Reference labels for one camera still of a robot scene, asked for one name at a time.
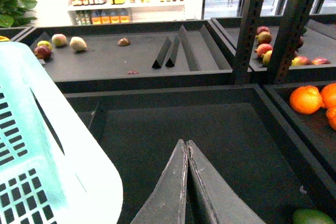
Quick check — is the pale green fruit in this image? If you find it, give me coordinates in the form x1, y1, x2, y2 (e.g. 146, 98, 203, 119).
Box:
70, 37, 87, 52

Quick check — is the orange fruit right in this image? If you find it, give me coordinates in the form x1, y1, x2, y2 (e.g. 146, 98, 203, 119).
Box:
320, 83, 336, 109

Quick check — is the orange fruit lower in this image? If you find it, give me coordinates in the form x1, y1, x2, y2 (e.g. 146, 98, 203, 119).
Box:
326, 106, 336, 130

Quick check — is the black rear display tray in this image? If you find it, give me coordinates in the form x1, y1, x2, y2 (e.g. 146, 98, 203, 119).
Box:
18, 20, 233, 93

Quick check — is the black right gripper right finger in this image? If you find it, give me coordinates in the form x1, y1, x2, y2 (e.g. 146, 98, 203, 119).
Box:
186, 140, 264, 223

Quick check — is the orange fruit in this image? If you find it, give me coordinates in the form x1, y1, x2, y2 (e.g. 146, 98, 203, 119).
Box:
320, 83, 336, 109
289, 86, 323, 114
326, 106, 336, 130

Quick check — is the light blue plastic basket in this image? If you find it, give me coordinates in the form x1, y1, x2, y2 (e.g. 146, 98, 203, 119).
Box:
1, 42, 123, 223

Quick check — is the black rear right tray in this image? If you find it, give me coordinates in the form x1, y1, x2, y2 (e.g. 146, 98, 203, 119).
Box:
211, 16, 335, 84

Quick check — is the dark red round fruit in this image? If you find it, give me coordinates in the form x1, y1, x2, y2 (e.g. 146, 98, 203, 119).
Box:
34, 45, 52, 60

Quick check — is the black perforated upright post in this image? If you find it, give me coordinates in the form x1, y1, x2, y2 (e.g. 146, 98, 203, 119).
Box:
231, 0, 264, 84

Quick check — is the black orange display tray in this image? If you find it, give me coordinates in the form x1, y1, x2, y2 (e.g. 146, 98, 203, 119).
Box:
263, 81, 335, 180

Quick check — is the black avocado display tray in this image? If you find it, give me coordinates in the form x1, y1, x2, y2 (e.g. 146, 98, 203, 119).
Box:
66, 84, 335, 223

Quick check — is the green avocado right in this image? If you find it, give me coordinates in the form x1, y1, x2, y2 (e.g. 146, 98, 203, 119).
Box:
292, 209, 335, 224

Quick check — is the black triangular divider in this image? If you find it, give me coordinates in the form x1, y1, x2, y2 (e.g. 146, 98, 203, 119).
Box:
152, 37, 171, 69
165, 35, 180, 68

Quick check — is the green leafy plant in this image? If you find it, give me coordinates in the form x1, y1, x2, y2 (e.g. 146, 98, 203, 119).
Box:
1, 0, 37, 28

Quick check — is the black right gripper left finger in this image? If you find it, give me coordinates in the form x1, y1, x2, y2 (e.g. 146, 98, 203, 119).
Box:
131, 139, 188, 223

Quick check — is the orange fruit left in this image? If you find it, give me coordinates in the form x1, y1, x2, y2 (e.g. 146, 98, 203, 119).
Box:
289, 86, 323, 114

